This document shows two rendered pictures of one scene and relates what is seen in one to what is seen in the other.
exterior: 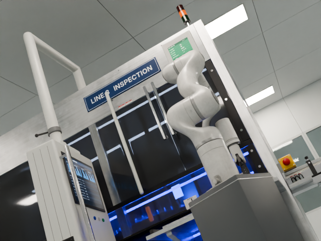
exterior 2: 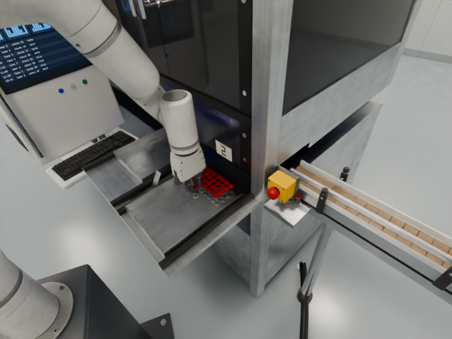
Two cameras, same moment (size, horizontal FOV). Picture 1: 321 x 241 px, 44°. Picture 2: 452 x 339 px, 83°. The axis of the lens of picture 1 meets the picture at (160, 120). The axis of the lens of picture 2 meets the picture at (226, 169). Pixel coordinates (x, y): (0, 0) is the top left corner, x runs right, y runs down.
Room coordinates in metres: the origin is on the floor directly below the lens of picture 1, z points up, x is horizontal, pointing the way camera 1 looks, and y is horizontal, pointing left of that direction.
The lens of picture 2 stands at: (1.65, -0.75, 1.60)
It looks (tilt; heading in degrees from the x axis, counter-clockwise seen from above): 42 degrees down; 36
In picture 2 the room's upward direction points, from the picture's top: 5 degrees counter-clockwise
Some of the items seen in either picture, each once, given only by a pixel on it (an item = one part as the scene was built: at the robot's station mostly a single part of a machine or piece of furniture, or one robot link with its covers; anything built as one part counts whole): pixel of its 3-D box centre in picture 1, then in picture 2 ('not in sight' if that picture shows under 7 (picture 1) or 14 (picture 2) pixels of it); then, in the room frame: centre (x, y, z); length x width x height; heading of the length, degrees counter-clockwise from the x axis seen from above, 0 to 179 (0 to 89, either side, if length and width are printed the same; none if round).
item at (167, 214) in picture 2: not in sight; (185, 202); (2.06, -0.27, 0.90); 0.34 x 0.26 x 0.04; 165
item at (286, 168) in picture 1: (287, 163); (282, 185); (2.22, -0.57, 1.00); 0.08 x 0.07 x 0.07; 166
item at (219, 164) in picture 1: (219, 166); (17, 305); (1.55, -0.15, 0.95); 0.19 x 0.19 x 0.18
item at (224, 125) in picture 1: (225, 131); (178, 117); (2.07, -0.31, 1.26); 0.09 x 0.08 x 0.13; 73
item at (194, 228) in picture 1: (221, 213); (170, 179); (2.14, -0.11, 0.87); 0.70 x 0.48 x 0.02; 76
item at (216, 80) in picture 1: (233, 113); (244, 48); (2.23, -0.42, 1.40); 0.05 x 0.01 x 0.80; 76
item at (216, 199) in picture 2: not in sight; (203, 188); (2.14, -0.29, 0.90); 0.18 x 0.02 x 0.05; 75
